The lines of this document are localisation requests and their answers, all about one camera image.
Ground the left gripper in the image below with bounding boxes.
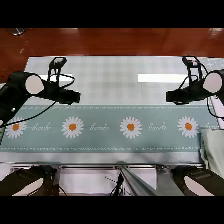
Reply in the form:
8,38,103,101
49,86,82,106

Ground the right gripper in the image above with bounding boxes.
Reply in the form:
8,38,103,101
165,85,202,106

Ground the black cable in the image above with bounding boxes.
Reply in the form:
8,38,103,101
104,172,126,197
205,95,224,120
6,73,76,129

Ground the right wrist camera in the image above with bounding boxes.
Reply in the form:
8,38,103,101
181,55,205,86

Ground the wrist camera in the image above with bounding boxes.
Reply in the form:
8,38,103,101
47,56,68,89
181,55,205,86

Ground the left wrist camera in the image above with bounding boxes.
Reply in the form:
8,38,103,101
47,56,68,89

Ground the silver frame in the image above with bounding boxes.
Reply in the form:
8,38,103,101
0,161,224,197

